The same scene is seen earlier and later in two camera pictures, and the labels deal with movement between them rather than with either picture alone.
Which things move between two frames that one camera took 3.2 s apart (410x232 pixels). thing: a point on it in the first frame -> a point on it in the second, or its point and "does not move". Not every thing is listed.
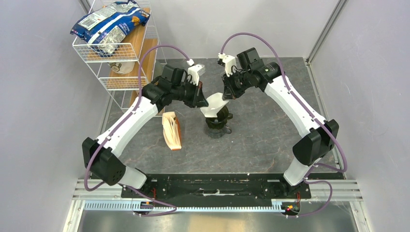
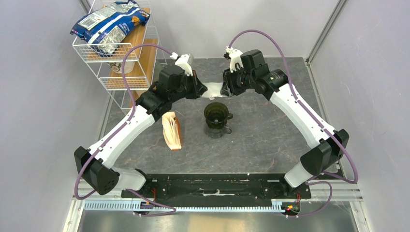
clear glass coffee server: (217, 133) does not move
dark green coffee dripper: (219, 122) does not move
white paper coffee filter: (215, 101) -> (213, 90)
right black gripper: (229, 93) does not move
